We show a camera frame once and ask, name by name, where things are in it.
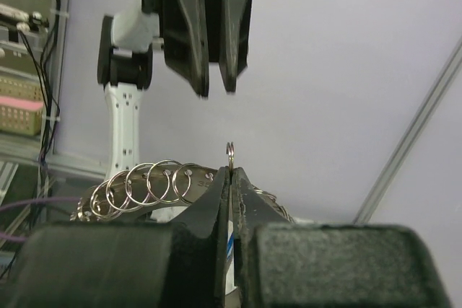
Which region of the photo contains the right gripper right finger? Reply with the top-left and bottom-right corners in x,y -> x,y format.
230,168 -> 451,307

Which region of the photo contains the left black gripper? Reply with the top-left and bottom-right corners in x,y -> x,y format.
141,0 -> 252,98

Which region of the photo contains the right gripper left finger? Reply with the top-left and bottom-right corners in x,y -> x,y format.
1,167 -> 230,307

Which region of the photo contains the key with blue tag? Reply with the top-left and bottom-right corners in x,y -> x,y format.
225,221 -> 236,294

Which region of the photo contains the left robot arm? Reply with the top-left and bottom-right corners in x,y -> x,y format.
97,0 -> 253,177

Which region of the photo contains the cream plastic basket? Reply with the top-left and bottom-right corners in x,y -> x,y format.
1,75 -> 44,136

